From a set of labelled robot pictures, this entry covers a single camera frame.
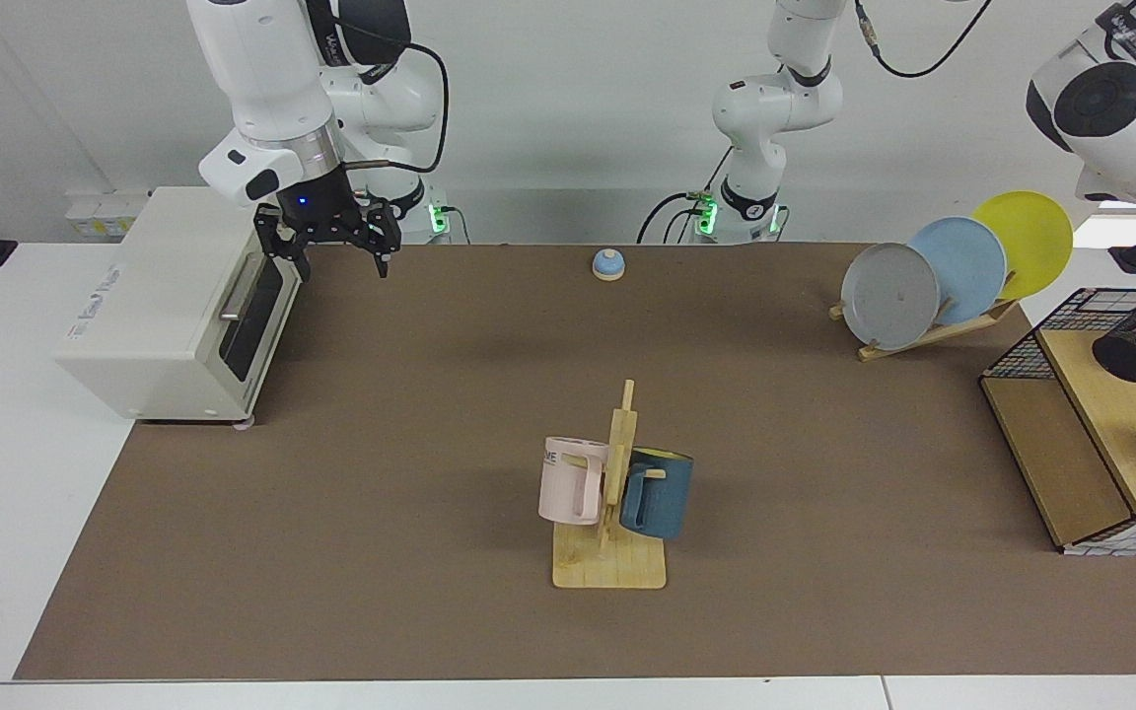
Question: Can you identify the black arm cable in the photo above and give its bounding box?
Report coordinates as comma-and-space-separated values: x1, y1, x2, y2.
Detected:
854, 0, 995, 79
343, 39, 452, 177

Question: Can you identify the wooden plate rack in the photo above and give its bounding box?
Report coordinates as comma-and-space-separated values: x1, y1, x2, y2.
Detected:
828, 271, 1021, 363

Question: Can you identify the yellow plate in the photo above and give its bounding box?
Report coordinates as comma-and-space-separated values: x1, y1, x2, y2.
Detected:
972, 190, 1075, 302

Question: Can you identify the wire basket with wooden floor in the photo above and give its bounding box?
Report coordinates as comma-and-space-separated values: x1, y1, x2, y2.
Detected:
979, 287, 1136, 559

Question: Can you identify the pink mug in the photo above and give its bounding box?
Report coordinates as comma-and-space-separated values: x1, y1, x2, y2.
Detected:
537, 436, 610, 527

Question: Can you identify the pale toaster oven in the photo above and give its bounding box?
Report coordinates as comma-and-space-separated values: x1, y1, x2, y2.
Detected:
52, 186, 311, 427

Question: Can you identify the white wall socket strip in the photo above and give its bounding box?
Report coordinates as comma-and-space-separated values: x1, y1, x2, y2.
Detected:
65, 190, 153, 240

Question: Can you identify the grey plate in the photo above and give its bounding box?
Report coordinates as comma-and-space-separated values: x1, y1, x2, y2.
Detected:
840, 243, 942, 352

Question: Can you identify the dark teal mug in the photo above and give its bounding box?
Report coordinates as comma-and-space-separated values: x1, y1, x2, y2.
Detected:
619, 447, 696, 541

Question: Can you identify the wooden cup stand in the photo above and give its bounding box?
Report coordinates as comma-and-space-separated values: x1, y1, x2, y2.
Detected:
552, 380, 669, 591

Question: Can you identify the light blue plate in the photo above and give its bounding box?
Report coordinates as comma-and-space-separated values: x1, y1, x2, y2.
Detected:
908, 216, 1008, 327

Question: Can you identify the brown table cloth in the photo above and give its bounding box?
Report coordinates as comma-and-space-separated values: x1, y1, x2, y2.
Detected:
14, 243, 1136, 681

